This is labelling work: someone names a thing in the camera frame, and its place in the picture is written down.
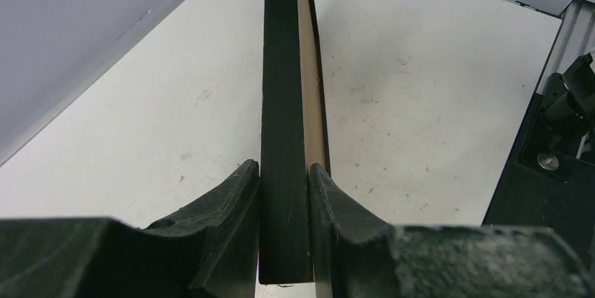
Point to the aluminium rail front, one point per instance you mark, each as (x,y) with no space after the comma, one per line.
(575,37)

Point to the wooden picture frame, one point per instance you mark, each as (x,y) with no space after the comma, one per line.
(289,45)

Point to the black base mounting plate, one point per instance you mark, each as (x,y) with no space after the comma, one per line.
(544,183)

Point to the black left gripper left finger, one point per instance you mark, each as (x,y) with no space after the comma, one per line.
(207,248)

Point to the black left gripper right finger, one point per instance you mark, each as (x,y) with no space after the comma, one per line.
(357,254)

